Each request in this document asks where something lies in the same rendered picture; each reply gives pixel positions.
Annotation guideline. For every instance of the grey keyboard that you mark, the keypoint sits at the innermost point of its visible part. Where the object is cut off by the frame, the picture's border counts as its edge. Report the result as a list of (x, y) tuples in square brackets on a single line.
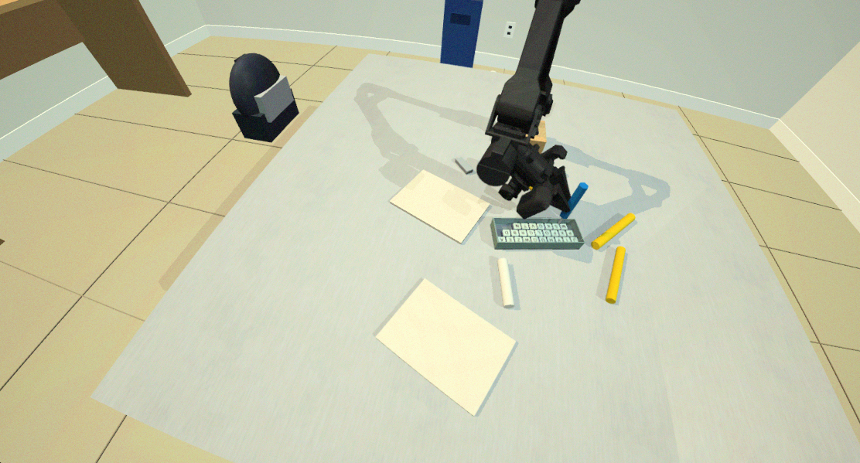
[(515, 233)]

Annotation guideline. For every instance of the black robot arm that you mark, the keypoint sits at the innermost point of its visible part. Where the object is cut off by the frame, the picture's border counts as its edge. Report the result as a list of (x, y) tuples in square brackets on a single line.
[(525, 98)]

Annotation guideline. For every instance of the blue stylus with grey tip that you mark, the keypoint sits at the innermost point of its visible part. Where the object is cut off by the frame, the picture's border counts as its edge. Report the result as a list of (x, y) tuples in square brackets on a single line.
[(576, 196)]

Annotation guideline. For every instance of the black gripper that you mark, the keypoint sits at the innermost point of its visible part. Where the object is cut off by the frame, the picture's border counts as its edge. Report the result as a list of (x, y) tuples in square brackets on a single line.
[(549, 183)]

